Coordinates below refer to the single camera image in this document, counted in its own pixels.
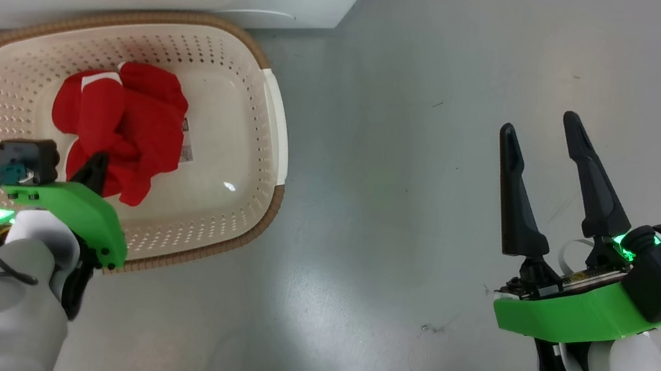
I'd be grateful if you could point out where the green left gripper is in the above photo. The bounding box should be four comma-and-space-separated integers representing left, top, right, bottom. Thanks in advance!
0, 137, 145, 273

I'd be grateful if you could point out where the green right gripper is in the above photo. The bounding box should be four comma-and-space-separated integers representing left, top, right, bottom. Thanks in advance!
465, 99, 661, 361

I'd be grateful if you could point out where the red garment with white trim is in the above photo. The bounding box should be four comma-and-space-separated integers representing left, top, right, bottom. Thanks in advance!
38, 48, 197, 214

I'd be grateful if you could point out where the cream perforated laundry basket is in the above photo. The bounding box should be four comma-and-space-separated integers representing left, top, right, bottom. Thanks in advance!
0, 0, 314, 301

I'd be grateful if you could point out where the teal left camera connector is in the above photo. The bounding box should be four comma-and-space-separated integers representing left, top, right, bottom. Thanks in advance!
0, 159, 29, 196

